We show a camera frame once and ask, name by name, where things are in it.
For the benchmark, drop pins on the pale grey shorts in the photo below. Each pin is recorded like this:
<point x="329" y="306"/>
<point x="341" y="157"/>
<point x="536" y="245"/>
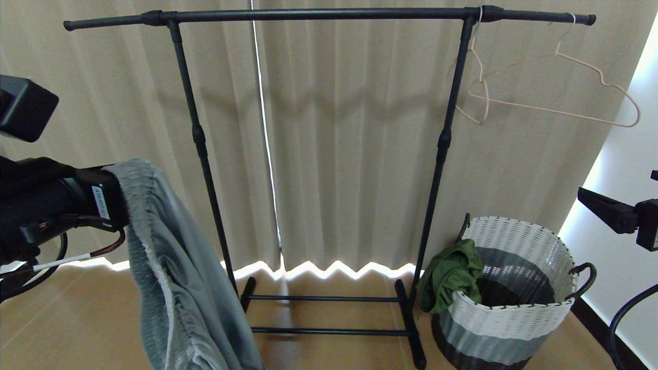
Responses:
<point x="175" y="257"/>

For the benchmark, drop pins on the white laundry basket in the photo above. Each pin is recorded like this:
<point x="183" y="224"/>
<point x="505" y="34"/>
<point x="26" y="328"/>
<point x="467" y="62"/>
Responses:
<point x="514" y="313"/>

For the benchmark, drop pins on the pink clothes hanger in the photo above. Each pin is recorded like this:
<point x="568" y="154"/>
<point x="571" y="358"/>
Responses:
<point x="550" y="112"/>
<point x="486" y="103"/>

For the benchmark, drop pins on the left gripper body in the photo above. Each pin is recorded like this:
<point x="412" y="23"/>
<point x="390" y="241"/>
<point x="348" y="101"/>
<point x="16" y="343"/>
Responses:
<point x="46" y="195"/>

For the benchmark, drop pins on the beige curtain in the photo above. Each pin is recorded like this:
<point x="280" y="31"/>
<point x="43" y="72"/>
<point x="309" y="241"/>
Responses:
<point x="334" y="154"/>

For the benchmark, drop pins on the green garment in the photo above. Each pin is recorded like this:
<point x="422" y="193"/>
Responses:
<point x="447" y="277"/>

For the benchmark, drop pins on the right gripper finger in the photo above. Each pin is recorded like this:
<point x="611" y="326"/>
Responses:
<point x="617" y="216"/>

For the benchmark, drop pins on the black clothes rack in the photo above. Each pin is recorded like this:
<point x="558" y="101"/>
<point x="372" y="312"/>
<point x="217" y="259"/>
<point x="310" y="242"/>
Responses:
<point x="308" y="14"/>

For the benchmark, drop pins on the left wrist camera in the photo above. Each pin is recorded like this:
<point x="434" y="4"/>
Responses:
<point x="25" y="108"/>

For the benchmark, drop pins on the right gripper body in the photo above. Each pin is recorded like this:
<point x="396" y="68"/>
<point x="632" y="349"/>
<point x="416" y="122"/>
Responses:
<point x="649" y="226"/>

